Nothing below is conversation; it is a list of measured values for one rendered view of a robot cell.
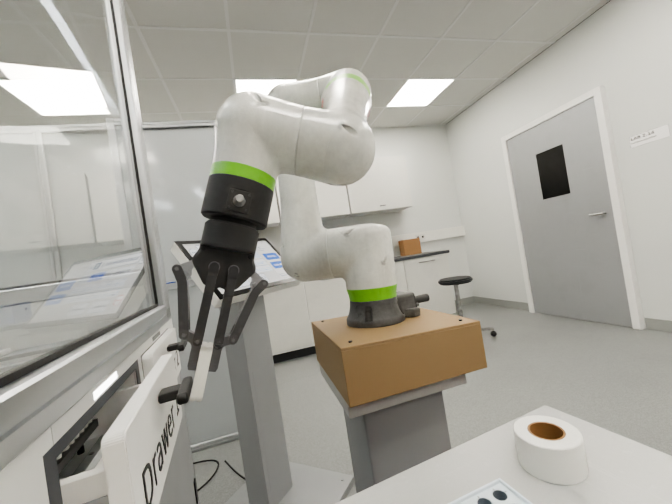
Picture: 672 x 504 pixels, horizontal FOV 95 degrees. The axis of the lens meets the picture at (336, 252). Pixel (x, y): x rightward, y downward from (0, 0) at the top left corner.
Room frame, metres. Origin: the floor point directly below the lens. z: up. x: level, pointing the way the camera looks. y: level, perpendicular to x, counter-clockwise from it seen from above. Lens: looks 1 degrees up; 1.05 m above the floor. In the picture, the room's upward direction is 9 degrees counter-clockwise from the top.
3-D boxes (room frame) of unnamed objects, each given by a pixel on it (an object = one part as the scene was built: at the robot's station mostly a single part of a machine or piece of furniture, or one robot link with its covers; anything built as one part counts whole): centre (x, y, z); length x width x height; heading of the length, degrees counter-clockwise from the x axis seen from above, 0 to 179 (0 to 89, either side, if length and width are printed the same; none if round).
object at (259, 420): (1.35, 0.41, 0.51); 0.50 x 0.45 x 1.02; 62
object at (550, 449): (0.37, -0.22, 0.78); 0.07 x 0.07 x 0.04
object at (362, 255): (0.80, -0.07, 1.02); 0.16 x 0.13 x 0.19; 80
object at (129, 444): (0.39, 0.26, 0.87); 0.29 x 0.02 x 0.11; 21
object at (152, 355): (0.68, 0.41, 0.87); 0.29 x 0.02 x 0.11; 21
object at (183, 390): (0.40, 0.24, 0.91); 0.07 x 0.04 x 0.01; 21
